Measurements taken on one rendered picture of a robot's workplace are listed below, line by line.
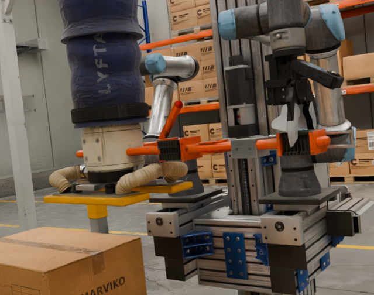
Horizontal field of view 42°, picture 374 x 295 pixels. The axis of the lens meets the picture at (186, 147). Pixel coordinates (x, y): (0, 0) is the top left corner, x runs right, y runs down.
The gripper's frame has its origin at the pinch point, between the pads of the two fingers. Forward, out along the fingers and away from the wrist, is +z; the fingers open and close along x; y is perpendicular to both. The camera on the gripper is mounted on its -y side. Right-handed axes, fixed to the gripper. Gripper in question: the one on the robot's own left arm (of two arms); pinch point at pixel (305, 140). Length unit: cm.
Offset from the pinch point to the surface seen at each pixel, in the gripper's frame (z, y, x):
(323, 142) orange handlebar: 0.5, -5.1, 2.1
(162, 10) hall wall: -271, 720, -787
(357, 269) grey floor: 126, 101, -281
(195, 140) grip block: -1.6, 31.1, -0.5
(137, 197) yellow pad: 11.8, 43.1, 10.7
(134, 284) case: 48, 75, -14
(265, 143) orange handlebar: 0.0, 7.9, 3.6
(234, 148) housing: 0.7, 15.9, 4.0
